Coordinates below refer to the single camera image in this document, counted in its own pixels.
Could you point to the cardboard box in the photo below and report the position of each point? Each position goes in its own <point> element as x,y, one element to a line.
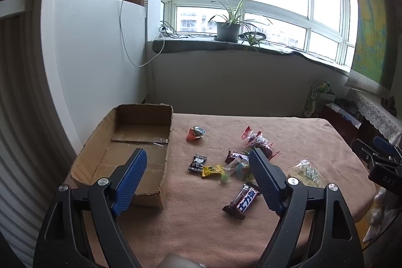
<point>138,126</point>

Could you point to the clear red date packet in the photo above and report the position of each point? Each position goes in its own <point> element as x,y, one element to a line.
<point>259,142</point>

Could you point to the green jelly cup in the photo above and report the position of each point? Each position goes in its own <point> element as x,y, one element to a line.
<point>242,170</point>

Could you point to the green candy packet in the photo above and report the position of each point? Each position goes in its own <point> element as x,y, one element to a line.
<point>225,178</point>

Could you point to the white lace cloth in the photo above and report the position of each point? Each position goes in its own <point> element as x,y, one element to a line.
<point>377,114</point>

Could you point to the red and blue jelly cup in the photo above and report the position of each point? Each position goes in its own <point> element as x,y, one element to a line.
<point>194,133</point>

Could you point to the pink snack packet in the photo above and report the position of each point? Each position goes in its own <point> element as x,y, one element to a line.
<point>230,165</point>

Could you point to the small dark ornament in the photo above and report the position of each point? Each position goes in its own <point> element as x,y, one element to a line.
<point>389,103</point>

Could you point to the small spider plant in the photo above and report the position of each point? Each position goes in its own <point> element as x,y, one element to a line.
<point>252,40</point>

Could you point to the yellow candy packet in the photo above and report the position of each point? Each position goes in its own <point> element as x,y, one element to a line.
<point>212,170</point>

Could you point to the black candy packet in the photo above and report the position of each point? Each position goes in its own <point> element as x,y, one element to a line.
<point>197,162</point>

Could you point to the white cabinet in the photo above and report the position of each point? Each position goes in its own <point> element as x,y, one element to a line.
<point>94,51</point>

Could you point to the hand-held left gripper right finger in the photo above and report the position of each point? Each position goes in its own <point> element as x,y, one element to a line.
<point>263,183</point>

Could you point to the brown chocolate bar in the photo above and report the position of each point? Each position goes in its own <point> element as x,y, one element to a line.
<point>243,200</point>
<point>235,157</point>

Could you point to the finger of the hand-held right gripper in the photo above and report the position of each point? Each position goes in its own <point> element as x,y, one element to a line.
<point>361,147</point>
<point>381,141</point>

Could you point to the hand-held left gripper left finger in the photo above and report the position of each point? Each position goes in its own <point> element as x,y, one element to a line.
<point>132,183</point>

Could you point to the green patterned bag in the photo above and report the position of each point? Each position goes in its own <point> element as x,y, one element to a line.
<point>317,98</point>

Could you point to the white slatted panel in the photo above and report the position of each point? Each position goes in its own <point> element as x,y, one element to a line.
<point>18,98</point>

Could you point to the clear cracker packet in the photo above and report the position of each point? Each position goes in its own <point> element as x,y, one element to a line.
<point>304,173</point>

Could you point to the grey windowsill cloth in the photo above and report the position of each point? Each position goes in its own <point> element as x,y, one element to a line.
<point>194,44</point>

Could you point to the white plastic bag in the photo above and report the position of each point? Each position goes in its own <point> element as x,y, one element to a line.
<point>377,217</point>

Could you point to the yellow green wall poster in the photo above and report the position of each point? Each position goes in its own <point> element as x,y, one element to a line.
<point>373,35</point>

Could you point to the potted spider plant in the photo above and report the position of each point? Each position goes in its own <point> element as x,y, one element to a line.
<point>226,31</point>

